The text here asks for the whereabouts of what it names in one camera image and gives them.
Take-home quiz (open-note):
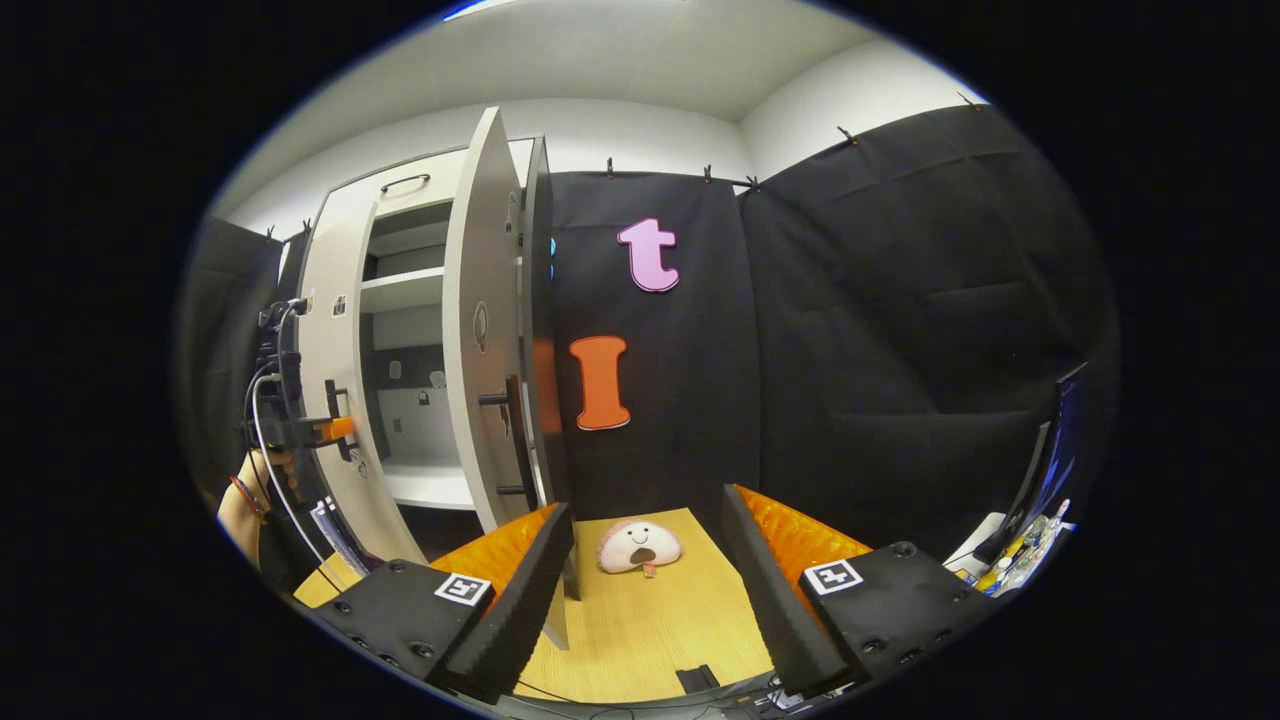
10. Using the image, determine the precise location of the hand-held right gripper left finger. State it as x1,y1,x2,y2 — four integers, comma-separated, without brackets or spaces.
305,500,578,706

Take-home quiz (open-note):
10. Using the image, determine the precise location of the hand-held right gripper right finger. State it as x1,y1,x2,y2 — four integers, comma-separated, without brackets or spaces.
720,483,1001,699

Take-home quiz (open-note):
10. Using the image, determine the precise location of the cream shoe cabinet door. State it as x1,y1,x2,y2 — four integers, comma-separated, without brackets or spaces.
443,105,573,653
297,192,429,567

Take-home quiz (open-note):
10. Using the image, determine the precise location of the cream double-door shoe cabinet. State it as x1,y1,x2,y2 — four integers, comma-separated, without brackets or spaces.
295,135,573,566

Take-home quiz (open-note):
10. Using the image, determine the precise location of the white cabinet shelf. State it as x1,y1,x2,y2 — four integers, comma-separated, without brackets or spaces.
358,266,447,315
380,455,477,512

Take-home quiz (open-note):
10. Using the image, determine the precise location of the pink and white plush toy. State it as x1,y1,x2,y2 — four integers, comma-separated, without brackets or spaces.
597,518,684,579

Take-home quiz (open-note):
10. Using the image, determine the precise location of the black backdrop cloth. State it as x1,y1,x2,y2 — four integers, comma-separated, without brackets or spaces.
178,100,1121,591

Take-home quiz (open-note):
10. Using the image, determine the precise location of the clear plastic bottle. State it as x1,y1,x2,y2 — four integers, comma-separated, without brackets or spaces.
1020,498,1073,576

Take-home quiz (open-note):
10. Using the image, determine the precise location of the black computer monitor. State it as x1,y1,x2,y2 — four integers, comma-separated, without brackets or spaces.
975,362,1091,567

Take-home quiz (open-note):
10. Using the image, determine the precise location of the black door handle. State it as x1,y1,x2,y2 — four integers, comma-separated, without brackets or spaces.
478,373,539,498
323,378,357,463

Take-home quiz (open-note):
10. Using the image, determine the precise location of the red bracelet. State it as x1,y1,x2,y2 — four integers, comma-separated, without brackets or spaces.
228,474,271,523

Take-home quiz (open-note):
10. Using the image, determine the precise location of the white cable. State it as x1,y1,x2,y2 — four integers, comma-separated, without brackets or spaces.
248,365,351,593

